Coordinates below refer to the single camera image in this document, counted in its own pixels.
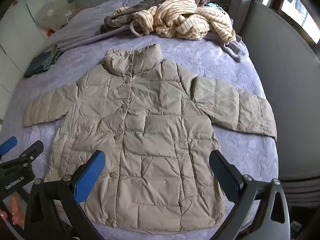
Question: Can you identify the person's left hand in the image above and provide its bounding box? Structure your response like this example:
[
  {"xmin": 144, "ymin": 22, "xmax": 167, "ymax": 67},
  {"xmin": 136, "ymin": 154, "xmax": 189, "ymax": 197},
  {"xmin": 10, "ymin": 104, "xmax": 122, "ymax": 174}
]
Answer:
[{"xmin": 0, "ymin": 195, "xmax": 26, "ymax": 227}]

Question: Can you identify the window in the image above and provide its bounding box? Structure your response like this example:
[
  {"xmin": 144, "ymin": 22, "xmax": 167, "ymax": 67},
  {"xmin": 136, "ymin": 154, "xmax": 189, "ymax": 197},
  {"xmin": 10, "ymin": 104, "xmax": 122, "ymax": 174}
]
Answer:
[{"xmin": 270, "ymin": 0, "xmax": 320, "ymax": 46}]

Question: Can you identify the dark teal folded garment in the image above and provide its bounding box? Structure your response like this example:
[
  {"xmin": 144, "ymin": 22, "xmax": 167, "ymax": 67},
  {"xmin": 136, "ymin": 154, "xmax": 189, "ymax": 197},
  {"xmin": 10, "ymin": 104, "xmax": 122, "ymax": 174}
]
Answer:
[{"xmin": 24, "ymin": 51, "xmax": 57, "ymax": 78}]

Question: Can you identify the folded denim garment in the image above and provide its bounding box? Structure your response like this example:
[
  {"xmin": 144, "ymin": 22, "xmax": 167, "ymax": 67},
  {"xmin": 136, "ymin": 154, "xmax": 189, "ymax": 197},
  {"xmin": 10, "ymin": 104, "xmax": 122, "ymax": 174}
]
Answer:
[{"xmin": 43, "ymin": 44, "xmax": 65, "ymax": 70}]

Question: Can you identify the grey-brown fleece garment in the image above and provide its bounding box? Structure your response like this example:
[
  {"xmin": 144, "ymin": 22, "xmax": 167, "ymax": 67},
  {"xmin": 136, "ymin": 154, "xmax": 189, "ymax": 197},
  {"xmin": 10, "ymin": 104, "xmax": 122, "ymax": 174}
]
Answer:
[{"xmin": 100, "ymin": 0, "xmax": 211, "ymax": 34}]

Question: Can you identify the cream striped fleece robe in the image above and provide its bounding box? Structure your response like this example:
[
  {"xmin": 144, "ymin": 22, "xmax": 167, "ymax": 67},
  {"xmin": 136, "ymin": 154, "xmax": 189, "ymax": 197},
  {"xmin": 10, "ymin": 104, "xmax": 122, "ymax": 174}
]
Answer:
[{"xmin": 114, "ymin": 0, "xmax": 237, "ymax": 44}]

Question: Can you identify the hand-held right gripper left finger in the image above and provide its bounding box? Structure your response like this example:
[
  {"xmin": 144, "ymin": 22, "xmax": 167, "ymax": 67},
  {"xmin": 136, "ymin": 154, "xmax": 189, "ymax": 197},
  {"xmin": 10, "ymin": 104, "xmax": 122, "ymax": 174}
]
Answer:
[{"xmin": 24, "ymin": 150, "xmax": 106, "ymax": 240}]

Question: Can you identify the grey upholstered panel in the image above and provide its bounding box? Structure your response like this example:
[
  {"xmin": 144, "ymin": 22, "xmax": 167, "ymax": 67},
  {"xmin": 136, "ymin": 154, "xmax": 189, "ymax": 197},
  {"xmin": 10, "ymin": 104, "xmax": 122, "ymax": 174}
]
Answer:
[{"xmin": 239, "ymin": 0, "xmax": 320, "ymax": 182}]

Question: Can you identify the grey blanket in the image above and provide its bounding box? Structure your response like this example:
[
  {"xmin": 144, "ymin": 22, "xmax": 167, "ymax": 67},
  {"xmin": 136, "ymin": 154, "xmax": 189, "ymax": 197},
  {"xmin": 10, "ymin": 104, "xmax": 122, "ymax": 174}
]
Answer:
[{"xmin": 47, "ymin": 26, "xmax": 249, "ymax": 63}]

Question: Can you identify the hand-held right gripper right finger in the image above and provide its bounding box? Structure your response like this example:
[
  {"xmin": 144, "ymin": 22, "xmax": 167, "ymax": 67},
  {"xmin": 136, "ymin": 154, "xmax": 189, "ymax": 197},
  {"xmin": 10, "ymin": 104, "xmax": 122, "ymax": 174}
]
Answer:
[{"xmin": 209, "ymin": 150, "xmax": 292, "ymax": 240}]

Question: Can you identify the beige puffer jacket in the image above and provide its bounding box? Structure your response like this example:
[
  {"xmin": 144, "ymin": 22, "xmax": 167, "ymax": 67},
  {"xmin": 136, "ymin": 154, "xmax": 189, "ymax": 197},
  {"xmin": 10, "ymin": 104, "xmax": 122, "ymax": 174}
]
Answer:
[{"xmin": 23, "ymin": 43, "xmax": 277, "ymax": 228}]

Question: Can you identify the lilac quilted bedspread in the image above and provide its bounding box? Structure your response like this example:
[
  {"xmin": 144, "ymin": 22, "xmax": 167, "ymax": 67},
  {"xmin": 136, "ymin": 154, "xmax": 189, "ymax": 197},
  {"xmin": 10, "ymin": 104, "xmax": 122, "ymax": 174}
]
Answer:
[{"xmin": 0, "ymin": 0, "xmax": 279, "ymax": 240}]

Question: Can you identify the grey curtain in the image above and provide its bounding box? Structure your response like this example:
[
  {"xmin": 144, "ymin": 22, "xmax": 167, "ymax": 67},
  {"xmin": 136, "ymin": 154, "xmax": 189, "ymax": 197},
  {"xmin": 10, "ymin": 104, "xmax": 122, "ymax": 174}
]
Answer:
[{"xmin": 239, "ymin": 0, "xmax": 278, "ymax": 37}]

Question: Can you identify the white standing fan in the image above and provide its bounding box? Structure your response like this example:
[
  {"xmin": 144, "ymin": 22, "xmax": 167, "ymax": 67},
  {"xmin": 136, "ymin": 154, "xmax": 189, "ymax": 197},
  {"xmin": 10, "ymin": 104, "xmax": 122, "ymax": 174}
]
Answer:
[{"xmin": 37, "ymin": 2, "xmax": 68, "ymax": 34}]

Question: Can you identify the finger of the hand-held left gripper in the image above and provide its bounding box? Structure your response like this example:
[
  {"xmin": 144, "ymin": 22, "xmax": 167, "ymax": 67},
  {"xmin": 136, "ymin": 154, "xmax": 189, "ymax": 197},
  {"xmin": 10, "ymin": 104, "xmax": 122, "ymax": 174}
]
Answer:
[
  {"xmin": 0, "ymin": 141, "xmax": 44, "ymax": 172},
  {"xmin": 0, "ymin": 136, "xmax": 17, "ymax": 157}
]

